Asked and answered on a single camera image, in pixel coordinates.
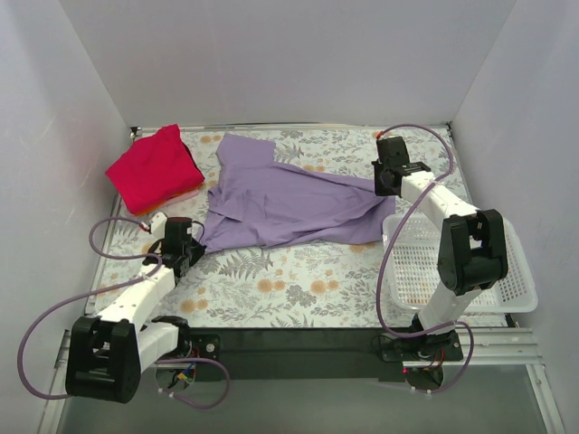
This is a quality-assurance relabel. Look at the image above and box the purple t shirt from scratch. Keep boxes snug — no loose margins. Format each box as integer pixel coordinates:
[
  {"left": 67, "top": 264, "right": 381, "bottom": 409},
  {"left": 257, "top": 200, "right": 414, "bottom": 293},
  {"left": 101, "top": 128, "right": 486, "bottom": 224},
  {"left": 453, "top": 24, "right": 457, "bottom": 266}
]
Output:
[{"left": 201, "top": 134, "right": 396, "bottom": 252}]

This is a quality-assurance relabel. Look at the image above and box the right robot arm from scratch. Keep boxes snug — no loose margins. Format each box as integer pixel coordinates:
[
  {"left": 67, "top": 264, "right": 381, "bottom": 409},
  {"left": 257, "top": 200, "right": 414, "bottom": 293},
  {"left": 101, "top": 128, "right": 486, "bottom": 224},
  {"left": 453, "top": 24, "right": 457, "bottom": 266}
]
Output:
[{"left": 372, "top": 135, "right": 508, "bottom": 360}]

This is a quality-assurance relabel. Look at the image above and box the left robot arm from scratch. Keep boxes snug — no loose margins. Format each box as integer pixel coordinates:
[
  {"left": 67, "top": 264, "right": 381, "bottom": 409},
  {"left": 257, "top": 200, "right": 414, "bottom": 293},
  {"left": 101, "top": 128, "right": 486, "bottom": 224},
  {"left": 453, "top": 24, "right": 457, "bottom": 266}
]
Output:
[{"left": 65, "top": 213, "right": 205, "bottom": 403}]

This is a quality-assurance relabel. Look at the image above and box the orange folded t shirt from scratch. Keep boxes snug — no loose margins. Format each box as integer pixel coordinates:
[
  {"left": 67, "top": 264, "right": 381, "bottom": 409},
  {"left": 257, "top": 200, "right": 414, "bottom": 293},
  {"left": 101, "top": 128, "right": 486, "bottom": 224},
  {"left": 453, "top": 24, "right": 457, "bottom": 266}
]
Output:
[{"left": 133, "top": 194, "right": 187, "bottom": 216}]

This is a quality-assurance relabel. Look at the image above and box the pink folded t shirt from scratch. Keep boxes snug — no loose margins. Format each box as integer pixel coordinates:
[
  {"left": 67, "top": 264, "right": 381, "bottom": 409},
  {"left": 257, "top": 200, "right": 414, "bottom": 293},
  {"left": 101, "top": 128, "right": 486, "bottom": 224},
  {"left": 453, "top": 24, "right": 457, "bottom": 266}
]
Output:
[{"left": 166, "top": 188, "right": 201, "bottom": 204}]

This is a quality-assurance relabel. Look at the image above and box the red folded t shirt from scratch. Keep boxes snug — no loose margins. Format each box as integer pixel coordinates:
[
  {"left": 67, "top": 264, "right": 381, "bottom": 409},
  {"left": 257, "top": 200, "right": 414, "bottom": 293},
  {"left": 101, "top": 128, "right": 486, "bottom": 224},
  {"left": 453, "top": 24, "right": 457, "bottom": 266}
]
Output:
[{"left": 106, "top": 124, "right": 204, "bottom": 214}]

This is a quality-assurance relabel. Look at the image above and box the white plastic basket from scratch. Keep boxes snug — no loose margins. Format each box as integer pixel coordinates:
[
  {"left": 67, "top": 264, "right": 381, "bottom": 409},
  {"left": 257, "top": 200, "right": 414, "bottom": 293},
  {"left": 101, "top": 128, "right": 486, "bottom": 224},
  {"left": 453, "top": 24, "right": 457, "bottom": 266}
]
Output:
[{"left": 383, "top": 212, "right": 538, "bottom": 314}]

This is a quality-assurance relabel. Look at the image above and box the floral table mat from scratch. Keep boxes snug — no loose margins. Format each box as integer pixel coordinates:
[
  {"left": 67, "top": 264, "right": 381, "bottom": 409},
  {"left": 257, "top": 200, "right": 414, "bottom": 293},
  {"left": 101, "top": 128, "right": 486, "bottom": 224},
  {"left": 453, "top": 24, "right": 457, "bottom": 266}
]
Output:
[{"left": 93, "top": 127, "right": 448, "bottom": 327}]

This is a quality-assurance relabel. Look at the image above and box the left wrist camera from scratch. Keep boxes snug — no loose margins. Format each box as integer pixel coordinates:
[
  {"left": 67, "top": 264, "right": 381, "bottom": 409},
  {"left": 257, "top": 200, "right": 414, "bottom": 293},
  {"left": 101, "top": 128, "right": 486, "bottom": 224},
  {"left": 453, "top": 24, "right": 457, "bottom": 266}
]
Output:
[{"left": 140, "top": 212, "right": 168, "bottom": 239}]

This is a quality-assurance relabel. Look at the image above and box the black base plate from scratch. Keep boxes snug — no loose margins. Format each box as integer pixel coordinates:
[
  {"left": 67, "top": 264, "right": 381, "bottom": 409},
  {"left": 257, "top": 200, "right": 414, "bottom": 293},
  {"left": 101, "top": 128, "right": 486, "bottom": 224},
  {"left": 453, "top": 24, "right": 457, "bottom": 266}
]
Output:
[{"left": 186, "top": 328, "right": 466, "bottom": 382}]

